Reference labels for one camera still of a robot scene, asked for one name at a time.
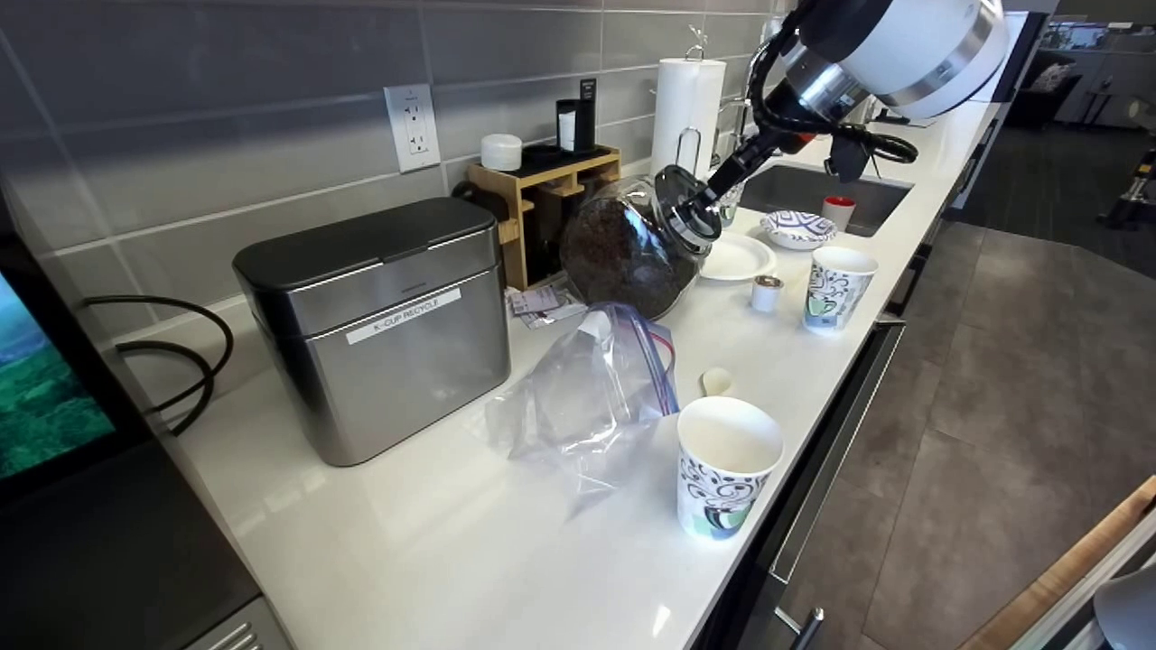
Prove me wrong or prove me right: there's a stainless steel bin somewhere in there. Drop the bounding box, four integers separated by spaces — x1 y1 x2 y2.
231 199 509 466

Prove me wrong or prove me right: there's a wooden pod organizer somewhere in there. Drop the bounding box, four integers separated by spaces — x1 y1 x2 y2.
467 143 622 287

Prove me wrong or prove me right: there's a black box on organizer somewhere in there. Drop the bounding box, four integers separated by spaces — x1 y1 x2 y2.
557 75 596 156

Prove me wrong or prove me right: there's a patterned paper cup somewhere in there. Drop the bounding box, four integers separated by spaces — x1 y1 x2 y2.
802 244 879 332
676 398 782 541

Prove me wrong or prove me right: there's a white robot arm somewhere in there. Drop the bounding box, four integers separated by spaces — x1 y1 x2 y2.
708 0 1008 199

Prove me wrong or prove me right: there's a white plate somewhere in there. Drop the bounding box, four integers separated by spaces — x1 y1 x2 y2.
702 233 776 282

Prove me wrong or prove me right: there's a small white round container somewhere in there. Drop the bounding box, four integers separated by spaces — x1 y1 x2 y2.
481 133 525 174

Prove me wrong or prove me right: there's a clear zip plastic bag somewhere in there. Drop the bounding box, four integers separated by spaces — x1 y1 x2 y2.
485 304 680 495

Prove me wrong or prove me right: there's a patterned paper cup front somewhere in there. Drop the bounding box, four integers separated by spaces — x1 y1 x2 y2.
802 244 879 332

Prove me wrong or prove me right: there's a black power cable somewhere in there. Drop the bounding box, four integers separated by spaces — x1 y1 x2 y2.
74 293 237 440

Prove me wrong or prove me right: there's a white wall outlet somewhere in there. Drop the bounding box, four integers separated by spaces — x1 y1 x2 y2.
384 81 442 170

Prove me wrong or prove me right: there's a small coffee pod cup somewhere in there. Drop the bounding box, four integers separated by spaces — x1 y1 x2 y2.
747 274 782 312

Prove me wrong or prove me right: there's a blue patterned paper plate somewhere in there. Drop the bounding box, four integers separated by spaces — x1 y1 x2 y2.
761 209 838 251

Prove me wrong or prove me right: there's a patterned paper cup left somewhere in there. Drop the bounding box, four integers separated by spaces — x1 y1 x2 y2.
676 398 782 541

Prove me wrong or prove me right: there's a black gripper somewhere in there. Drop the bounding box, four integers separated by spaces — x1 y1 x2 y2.
708 81 873 199

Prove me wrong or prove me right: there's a glass jar of coffee beans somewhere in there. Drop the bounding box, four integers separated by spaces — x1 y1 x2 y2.
558 182 702 317

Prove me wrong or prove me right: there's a white paper towel roll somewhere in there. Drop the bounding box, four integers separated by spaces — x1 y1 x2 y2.
651 55 728 182

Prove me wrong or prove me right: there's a sink basin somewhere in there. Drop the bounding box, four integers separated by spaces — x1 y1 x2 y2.
737 162 914 239

